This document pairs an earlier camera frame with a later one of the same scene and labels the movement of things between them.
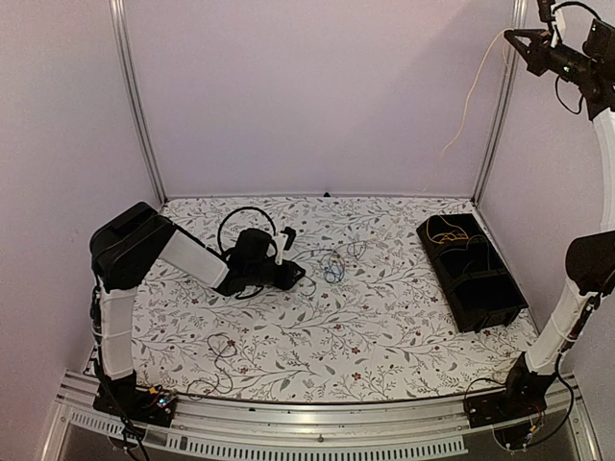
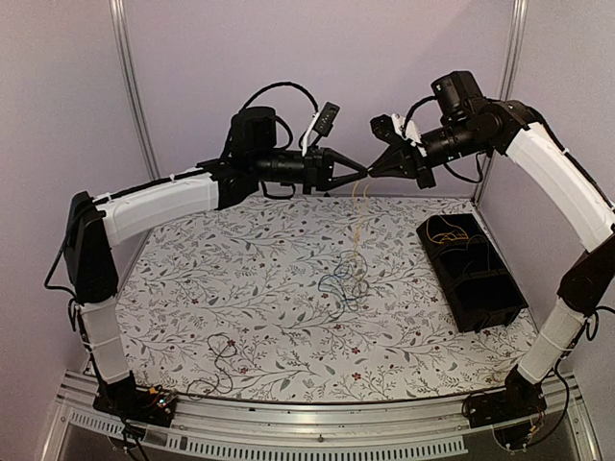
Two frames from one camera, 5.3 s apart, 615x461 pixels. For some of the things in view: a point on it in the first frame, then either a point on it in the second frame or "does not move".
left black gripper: (290, 269) -> (318, 169)
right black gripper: (537, 55) -> (396, 161)
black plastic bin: (481, 291) does not move
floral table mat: (367, 322) does not move
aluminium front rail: (405, 430) does not move
